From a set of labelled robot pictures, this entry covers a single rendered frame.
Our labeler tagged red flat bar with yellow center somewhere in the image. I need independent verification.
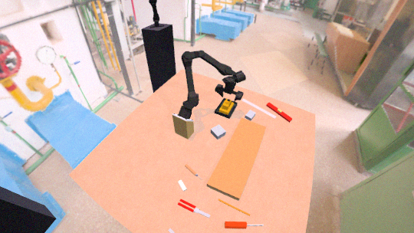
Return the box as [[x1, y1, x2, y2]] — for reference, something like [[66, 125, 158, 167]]
[[267, 103, 292, 122]]

